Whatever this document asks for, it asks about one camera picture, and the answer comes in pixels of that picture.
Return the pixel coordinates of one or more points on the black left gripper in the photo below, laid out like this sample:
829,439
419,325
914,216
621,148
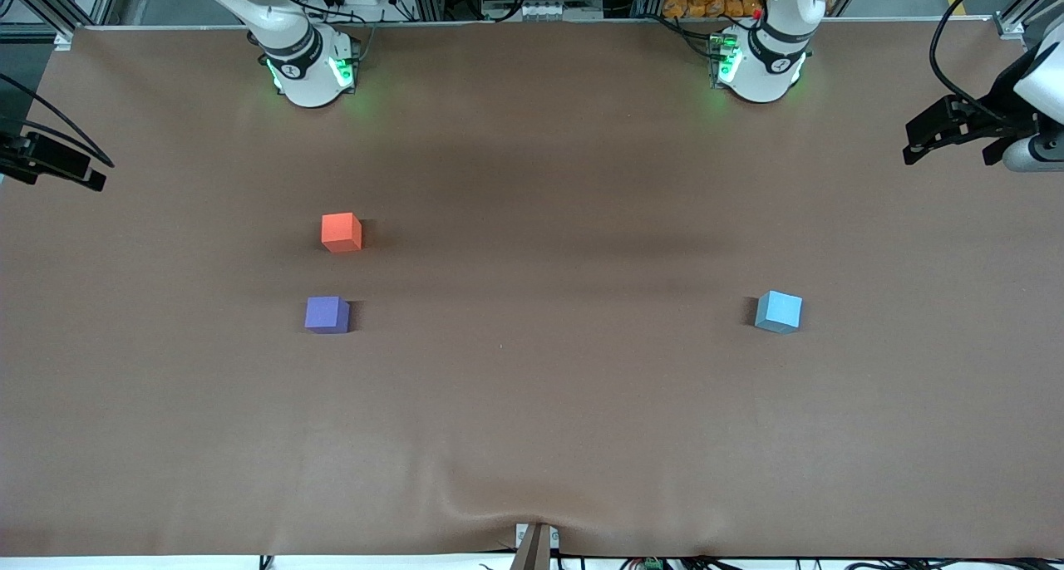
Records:
1000,94

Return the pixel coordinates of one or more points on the brown table mat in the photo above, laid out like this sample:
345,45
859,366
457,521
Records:
540,404

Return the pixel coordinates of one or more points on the white terminal block row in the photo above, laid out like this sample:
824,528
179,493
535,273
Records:
540,10

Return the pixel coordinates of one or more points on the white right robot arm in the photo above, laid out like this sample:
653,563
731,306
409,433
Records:
303,71

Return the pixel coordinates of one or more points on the purple block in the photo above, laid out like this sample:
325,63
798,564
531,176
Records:
326,315

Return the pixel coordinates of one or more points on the light blue block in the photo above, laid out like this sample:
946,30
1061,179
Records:
778,312

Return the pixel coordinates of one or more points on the orange block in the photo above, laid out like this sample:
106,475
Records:
341,233

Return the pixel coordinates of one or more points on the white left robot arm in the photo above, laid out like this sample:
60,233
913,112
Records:
765,63

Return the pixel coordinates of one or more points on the aluminium frame profile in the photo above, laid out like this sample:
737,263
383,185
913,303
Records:
1018,17
41,5

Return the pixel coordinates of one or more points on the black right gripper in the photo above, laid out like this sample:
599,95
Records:
33,156

